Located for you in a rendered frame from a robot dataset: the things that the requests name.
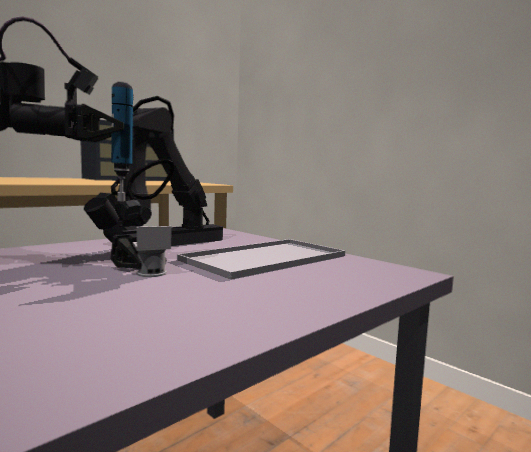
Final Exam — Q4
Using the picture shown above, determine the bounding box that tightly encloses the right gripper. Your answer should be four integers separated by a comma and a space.
38, 70, 124, 142

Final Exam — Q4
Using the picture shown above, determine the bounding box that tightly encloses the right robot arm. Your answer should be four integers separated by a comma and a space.
0, 62, 98, 135

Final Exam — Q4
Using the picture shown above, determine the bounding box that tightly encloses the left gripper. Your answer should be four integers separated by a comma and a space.
111, 219, 142, 269

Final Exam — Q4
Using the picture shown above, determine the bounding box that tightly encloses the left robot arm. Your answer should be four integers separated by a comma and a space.
84, 107, 223, 243

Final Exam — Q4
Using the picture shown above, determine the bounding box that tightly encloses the white l-shaped bracket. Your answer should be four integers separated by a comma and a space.
133, 226, 171, 251

